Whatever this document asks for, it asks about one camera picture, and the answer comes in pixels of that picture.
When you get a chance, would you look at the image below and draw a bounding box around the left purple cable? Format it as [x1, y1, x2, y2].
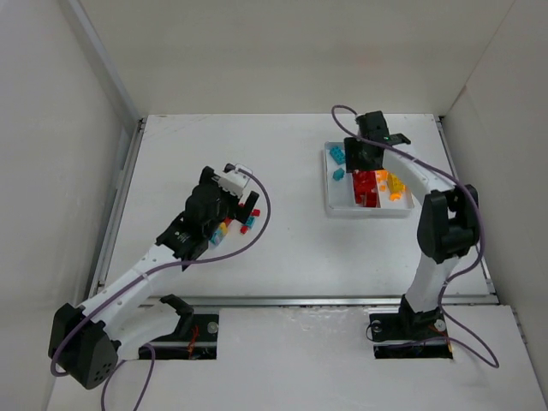
[50, 167, 271, 411]

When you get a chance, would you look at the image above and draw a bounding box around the teal yellow lego stack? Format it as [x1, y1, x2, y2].
[210, 221, 229, 247]

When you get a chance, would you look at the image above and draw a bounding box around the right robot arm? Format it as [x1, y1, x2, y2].
[344, 111, 480, 343]

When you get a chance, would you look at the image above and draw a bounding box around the yellow butterfly lego block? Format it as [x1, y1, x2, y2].
[386, 173, 406, 194]

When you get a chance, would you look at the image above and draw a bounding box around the teal long lego brick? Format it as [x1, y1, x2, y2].
[329, 146, 346, 165]

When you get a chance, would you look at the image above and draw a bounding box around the purple cable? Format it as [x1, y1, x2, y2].
[50, 167, 271, 411]
[331, 104, 500, 369]

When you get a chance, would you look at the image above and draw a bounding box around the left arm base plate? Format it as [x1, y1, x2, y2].
[150, 312, 220, 360]

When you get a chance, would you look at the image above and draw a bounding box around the aluminium rail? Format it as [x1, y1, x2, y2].
[140, 294, 499, 307]

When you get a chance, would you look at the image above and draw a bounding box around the white divided tray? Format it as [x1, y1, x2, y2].
[324, 142, 414, 218]

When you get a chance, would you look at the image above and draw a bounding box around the orange lego in tray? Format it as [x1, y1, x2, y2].
[376, 170, 388, 184]

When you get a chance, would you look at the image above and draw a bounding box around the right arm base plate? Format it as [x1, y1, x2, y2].
[366, 313, 453, 360]

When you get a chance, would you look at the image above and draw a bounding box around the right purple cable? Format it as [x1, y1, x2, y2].
[331, 104, 500, 369]

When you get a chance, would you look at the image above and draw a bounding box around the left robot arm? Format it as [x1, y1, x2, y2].
[48, 164, 267, 390]

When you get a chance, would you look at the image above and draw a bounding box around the red stepped lego block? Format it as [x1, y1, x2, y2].
[352, 170, 378, 208]

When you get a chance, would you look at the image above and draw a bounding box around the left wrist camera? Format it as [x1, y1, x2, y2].
[217, 163, 253, 199]

